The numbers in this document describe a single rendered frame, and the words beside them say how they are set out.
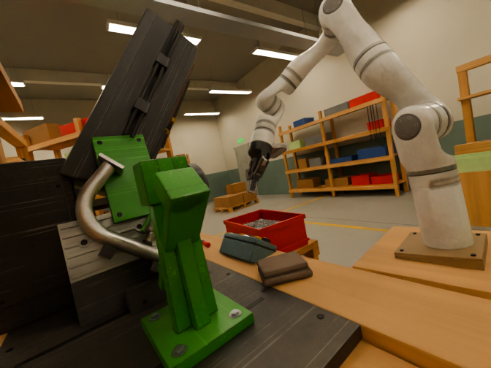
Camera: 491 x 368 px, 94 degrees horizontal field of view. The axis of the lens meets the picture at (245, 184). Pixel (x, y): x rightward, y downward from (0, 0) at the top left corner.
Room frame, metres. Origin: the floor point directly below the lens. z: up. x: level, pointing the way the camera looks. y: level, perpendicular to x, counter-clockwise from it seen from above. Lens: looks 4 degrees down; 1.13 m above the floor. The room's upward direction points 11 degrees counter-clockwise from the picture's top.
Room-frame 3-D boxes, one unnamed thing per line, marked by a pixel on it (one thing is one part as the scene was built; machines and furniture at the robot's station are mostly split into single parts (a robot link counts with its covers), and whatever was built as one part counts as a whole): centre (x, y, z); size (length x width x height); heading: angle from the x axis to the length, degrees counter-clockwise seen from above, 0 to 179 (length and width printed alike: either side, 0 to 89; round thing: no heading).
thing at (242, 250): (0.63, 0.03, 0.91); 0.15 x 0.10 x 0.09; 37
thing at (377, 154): (5.90, -2.33, 1.10); 3.01 x 0.55 x 2.20; 34
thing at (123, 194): (0.58, 0.29, 1.17); 0.13 x 0.12 x 0.20; 37
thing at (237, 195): (7.19, 0.40, 0.37); 1.20 x 0.80 x 0.74; 132
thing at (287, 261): (0.46, -0.04, 0.91); 0.10 x 0.08 x 0.03; 95
